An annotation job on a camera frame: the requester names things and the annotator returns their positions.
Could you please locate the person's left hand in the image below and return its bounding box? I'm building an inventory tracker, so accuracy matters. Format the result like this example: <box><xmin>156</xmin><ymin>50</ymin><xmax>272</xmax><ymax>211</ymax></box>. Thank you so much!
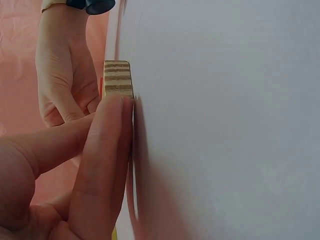
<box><xmin>0</xmin><ymin>96</ymin><xmax>140</xmax><ymax>240</ymax></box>

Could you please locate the person's right hand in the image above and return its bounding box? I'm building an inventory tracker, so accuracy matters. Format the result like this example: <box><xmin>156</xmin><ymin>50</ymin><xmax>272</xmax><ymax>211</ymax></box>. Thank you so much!
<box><xmin>34</xmin><ymin>0</ymin><xmax>101</xmax><ymax>127</ymax></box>

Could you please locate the striped plywood block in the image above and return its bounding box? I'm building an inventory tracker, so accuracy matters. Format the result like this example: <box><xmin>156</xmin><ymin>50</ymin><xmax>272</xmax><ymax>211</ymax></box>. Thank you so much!
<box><xmin>99</xmin><ymin>59</ymin><xmax>136</xmax><ymax>100</ymax></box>

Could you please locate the black wrist band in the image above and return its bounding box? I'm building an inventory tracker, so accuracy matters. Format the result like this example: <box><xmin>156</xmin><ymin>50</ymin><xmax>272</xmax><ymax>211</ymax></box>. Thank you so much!
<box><xmin>66</xmin><ymin>0</ymin><xmax>116</xmax><ymax>16</ymax></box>

